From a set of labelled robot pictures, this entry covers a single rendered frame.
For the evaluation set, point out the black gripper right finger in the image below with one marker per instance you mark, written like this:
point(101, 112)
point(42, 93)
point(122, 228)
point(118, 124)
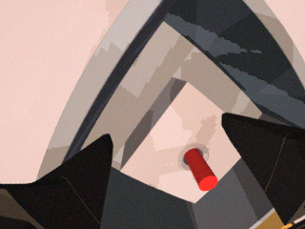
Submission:
point(276, 156)

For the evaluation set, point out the red peg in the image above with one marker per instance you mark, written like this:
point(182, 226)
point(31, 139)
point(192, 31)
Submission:
point(202, 173)

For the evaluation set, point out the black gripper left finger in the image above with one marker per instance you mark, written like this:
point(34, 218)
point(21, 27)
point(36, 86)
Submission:
point(70, 197)

